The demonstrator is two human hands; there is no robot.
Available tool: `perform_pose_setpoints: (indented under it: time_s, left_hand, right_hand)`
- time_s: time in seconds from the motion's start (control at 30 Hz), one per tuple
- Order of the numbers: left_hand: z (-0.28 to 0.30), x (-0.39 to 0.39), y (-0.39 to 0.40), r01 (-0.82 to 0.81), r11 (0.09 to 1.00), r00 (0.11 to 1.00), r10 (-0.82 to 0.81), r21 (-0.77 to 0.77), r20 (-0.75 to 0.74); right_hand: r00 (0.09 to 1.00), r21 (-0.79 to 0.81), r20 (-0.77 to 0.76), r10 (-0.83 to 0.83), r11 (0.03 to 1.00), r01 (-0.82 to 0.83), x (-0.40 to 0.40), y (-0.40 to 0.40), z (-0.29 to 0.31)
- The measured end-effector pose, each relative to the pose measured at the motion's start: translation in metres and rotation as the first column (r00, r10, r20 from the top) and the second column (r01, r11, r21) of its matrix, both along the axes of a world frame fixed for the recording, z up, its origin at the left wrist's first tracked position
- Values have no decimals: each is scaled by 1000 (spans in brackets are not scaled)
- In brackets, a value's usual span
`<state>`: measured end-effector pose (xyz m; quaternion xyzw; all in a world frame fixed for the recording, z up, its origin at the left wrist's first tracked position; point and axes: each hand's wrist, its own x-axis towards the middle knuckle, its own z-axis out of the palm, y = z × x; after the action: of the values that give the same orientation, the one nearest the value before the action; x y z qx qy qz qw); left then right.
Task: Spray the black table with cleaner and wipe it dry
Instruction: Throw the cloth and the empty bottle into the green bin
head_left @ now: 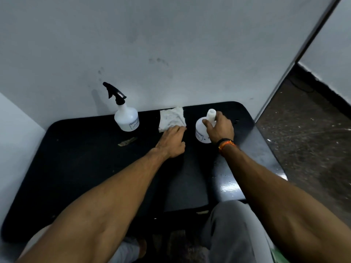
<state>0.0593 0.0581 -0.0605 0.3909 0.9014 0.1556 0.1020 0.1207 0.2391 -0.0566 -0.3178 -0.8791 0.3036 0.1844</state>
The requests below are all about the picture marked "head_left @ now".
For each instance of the person's left hand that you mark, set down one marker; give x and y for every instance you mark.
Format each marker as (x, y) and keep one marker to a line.
(170, 142)

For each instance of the person's right hand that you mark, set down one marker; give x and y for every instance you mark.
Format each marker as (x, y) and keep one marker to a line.
(220, 130)

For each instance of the person's left thumb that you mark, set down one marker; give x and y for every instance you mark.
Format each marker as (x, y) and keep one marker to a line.
(183, 147)

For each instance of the person's right thumb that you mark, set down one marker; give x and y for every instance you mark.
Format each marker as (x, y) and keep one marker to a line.
(207, 123)

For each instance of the white capless plastic bottle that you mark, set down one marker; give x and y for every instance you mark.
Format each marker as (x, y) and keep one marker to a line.
(201, 131)

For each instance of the white cloth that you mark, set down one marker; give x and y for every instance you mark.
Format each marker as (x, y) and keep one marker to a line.
(171, 117)

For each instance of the person's right forearm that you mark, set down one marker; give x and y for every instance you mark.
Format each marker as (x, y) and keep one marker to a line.
(274, 199)

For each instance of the person's left forearm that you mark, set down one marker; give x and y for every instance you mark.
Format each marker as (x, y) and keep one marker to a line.
(104, 205)

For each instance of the black wristband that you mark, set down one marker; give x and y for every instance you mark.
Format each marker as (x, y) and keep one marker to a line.
(223, 140)

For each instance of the orange wristband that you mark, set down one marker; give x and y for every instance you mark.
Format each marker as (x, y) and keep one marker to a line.
(227, 145)

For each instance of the torn beige sticker remnant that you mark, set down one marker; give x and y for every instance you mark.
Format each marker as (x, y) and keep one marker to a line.
(127, 142)

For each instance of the white spray bottle black trigger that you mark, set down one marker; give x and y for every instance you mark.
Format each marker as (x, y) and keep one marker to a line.
(126, 119)

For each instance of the small beige sticker strip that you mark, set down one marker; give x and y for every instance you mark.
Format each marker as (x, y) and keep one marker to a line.
(202, 212)

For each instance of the person's right leg grey trousers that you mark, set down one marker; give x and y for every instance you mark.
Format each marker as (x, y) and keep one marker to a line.
(233, 232)

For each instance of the green shirt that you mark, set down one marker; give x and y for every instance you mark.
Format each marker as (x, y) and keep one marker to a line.
(279, 257)

